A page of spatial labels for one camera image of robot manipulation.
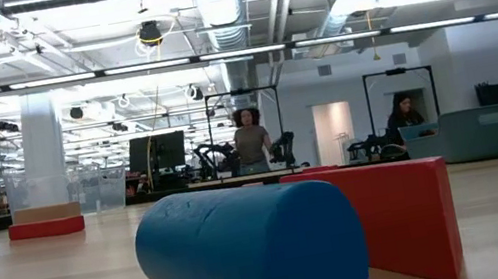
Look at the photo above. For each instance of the silver ventilation duct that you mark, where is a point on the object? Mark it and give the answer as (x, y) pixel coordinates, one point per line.
(222, 7)

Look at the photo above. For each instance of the red cube block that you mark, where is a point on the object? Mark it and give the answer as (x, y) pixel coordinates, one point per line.
(320, 168)

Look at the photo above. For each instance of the standing person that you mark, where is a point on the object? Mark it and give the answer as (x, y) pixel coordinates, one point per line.
(251, 144)

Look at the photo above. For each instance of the black table edge frame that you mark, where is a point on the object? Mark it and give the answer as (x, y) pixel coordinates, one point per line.
(162, 195)

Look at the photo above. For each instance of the large black monitor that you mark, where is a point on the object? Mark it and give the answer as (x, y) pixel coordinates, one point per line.
(157, 152)

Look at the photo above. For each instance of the large red rectangular block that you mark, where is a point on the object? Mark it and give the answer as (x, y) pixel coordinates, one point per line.
(408, 214)

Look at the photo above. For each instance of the black background robot arm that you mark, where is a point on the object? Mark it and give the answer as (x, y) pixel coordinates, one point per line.
(214, 158)
(372, 146)
(283, 149)

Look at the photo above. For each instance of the clear plastic bin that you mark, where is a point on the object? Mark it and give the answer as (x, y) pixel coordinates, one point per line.
(100, 189)

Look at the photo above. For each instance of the long ceiling light strip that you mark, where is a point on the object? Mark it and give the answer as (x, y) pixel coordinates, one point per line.
(145, 66)

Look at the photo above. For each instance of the grey-blue plastic bin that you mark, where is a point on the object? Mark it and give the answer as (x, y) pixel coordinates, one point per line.
(471, 135)

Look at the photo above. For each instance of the seated person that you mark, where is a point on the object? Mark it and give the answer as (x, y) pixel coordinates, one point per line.
(402, 116)

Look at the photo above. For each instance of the blue cylinder block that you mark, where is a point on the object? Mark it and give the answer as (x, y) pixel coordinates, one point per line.
(247, 251)

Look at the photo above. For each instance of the white building column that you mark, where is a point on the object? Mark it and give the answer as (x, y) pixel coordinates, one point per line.
(42, 143)

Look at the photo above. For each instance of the black rig frame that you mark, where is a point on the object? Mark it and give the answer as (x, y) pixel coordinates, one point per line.
(241, 92)
(395, 71)

